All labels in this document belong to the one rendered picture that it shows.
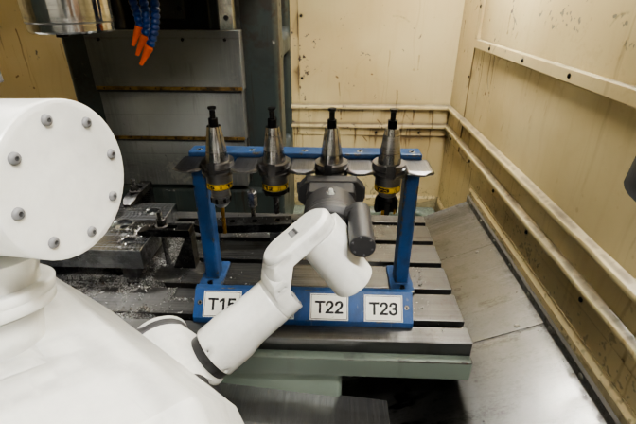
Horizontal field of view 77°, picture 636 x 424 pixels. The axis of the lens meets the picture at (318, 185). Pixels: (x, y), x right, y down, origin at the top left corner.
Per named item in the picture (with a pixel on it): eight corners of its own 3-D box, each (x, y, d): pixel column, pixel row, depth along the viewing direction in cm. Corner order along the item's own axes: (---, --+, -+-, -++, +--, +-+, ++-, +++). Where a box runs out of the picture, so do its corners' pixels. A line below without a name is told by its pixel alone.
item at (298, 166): (315, 176, 74) (315, 172, 74) (287, 175, 75) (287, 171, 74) (317, 162, 81) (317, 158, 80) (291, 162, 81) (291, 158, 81)
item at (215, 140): (232, 156, 79) (229, 123, 76) (222, 165, 75) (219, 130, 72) (211, 154, 80) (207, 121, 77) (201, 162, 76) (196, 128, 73)
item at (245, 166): (256, 175, 75) (256, 171, 74) (228, 174, 75) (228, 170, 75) (262, 161, 81) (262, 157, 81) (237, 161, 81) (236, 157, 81)
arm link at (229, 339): (305, 339, 54) (188, 444, 51) (272, 290, 61) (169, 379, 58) (265, 304, 47) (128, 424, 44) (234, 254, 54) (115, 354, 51)
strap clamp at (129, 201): (139, 236, 113) (128, 187, 107) (127, 235, 113) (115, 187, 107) (157, 212, 125) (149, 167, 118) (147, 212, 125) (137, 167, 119)
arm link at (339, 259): (329, 260, 67) (327, 309, 57) (291, 214, 64) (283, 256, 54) (388, 228, 64) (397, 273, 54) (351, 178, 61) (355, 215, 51)
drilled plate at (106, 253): (143, 269, 93) (139, 251, 91) (21, 265, 94) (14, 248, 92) (178, 219, 114) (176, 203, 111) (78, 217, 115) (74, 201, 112)
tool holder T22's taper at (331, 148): (344, 158, 78) (345, 124, 75) (340, 167, 74) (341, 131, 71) (323, 155, 79) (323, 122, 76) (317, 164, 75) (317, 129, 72)
